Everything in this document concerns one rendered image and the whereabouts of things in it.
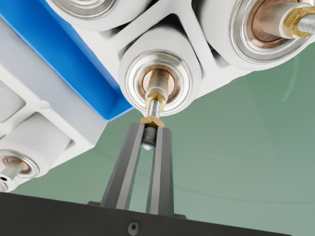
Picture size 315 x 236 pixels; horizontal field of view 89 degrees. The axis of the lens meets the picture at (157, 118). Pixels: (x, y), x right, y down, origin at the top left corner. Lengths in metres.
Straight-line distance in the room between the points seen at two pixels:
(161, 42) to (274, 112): 0.47
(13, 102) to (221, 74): 0.36
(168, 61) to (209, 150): 0.48
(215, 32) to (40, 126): 0.33
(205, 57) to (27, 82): 0.30
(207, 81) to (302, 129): 0.46
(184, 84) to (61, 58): 0.30
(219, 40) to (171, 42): 0.05
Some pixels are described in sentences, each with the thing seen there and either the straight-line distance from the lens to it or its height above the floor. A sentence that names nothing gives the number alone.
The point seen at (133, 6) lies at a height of 0.24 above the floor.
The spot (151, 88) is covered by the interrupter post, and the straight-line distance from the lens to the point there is 0.15.
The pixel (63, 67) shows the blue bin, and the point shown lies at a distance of 0.40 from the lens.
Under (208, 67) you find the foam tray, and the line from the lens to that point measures 0.26.
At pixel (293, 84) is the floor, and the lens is 0.56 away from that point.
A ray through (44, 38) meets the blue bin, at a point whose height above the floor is 0.08.
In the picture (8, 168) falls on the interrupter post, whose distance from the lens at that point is 0.37.
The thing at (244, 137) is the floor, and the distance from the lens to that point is 0.61.
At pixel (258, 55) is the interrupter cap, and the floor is 0.25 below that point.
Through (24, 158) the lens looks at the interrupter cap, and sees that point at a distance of 0.36.
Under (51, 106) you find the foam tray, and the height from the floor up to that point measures 0.17.
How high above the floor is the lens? 0.42
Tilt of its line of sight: 55 degrees down
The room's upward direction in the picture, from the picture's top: 173 degrees counter-clockwise
